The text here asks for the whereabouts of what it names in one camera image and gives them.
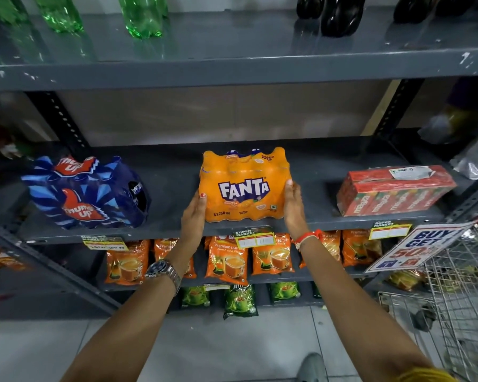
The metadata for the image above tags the person's left hand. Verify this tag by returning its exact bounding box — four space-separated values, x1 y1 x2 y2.
165 192 207 276

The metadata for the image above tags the person's right hand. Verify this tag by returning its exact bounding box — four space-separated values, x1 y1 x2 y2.
283 180 311 242

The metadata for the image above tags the orange soda bottle multipack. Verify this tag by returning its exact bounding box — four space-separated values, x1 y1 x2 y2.
198 146 292 223

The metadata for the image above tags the person's left forearm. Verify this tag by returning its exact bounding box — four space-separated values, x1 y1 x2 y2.
60 256 192 382

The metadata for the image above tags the person's right forearm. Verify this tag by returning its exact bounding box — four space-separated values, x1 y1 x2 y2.
297 234 435 382

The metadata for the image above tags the red and white wristband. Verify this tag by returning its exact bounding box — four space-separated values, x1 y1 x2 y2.
293 229 324 251

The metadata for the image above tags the yellow shelf price label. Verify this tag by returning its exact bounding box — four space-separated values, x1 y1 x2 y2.
233 228 276 249
81 235 129 252
368 220 413 241

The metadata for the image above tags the row of orange tea packets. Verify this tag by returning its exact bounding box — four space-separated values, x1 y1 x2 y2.
0 228 384 287

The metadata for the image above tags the silver wristwatch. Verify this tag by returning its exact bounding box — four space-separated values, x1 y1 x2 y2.
145 259 182 296

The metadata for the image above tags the red juice carton multipack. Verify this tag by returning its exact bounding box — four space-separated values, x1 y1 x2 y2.
336 165 457 218

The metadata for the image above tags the blue cola bottle multipack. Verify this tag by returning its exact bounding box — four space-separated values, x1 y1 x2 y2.
21 155 151 230

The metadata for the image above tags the white promo sign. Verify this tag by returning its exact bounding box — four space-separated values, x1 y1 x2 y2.
364 222 478 274

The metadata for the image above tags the grey metal shelf rack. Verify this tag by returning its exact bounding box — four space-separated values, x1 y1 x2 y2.
0 6 478 315

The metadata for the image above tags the yellow snack packet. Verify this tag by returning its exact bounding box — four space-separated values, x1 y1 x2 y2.
386 270 427 292

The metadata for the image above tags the clear plastic bag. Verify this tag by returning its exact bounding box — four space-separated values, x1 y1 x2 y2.
417 111 463 145
449 133 478 180

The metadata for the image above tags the grey shoe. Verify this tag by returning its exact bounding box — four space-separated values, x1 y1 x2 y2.
296 352 328 382

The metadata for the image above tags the dark cola bottle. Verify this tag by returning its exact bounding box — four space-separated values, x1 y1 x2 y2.
296 0 326 19
321 0 368 38
393 0 443 24
436 0 478 17

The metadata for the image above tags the green plastic bottle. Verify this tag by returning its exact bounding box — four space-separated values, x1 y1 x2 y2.
32 0 84 34
117 0 169 39
0 0 29 25

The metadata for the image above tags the yellow sleeve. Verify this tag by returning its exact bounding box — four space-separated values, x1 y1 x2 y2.
396 367 459 382

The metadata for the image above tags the wire shopping cart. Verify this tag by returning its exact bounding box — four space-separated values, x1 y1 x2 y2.
376 220 478 382

